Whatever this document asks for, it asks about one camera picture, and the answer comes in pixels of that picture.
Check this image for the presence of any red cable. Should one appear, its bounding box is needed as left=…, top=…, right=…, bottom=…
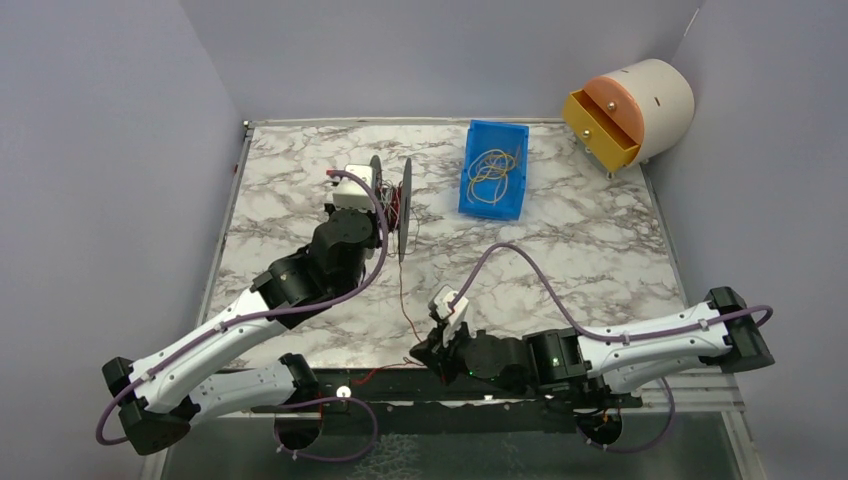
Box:
left=351, top=185, right=429, bottom=387

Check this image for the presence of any dark grey perforated spool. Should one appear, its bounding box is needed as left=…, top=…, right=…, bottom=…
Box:
left=369, top=155, right=412, bottom=263

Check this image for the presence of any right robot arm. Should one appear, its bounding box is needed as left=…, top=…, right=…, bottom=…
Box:
left=409, top=287, right=775, bottom=396

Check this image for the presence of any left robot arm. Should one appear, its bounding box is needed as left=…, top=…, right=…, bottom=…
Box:
left=95, top=205, right=390, bottom=456

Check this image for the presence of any blue plastic bin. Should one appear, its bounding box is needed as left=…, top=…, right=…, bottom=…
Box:
left=458, top=120, right=529, bottom=220

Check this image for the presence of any round cream drawer cabinet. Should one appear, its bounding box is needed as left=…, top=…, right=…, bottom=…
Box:
left=562, top=58, right=695, bottom=177

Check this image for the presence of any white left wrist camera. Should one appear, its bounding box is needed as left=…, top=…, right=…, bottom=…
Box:
left=327, top=164, right=376, bottom=213

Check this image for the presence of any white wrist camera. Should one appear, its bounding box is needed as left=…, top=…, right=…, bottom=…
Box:
left=327, top=164, right=376, bottom=213
left=428, top=284, right=470, bottom=347

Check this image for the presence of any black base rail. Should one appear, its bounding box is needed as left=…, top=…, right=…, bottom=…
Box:
left=180, top=351, right=644, bottom=437

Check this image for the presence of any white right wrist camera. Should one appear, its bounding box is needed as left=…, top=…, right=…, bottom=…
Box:
left=428, top=284, right=470, bottom=347

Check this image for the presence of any white cable on spool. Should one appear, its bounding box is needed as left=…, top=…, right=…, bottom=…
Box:
left=377, top=178, right=420, bottom=256

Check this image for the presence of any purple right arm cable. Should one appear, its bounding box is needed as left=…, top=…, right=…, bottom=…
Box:
left=447, top=242, right=775, bottom=456

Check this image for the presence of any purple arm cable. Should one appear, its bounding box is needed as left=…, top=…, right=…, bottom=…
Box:
left=447, top=242, right=775, bottom=456
left=95, top=170, right=390, bottom=464

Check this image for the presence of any yellow cable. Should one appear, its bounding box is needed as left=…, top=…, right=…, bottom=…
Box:
left=466, top=149, right=518, bottom=204

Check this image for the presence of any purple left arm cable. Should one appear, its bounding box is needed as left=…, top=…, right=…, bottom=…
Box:
left=95, top=170, right=390, bottom=464

